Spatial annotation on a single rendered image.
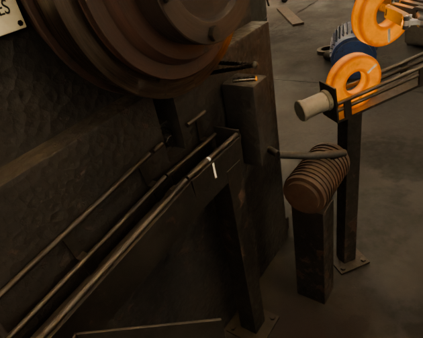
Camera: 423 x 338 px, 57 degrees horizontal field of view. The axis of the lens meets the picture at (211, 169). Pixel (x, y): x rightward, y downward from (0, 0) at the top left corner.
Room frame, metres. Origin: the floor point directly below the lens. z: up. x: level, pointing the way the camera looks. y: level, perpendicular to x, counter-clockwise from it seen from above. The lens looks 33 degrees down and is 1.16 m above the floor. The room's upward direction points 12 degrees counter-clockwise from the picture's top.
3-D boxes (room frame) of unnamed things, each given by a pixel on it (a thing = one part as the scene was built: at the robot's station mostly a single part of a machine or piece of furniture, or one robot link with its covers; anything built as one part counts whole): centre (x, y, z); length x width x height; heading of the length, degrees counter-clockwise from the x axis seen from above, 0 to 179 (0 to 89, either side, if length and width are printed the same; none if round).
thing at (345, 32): (2.70, -1.17, 0.17); 0.57 x 0.31 x 0.34; 158
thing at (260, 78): (0.94, -0.12, 0.68); 0.11 x 0.08 x 0.24; 48
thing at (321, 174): (0.91, -0.30, 0.27); 0.22 x 0.13 x 0.53; 138
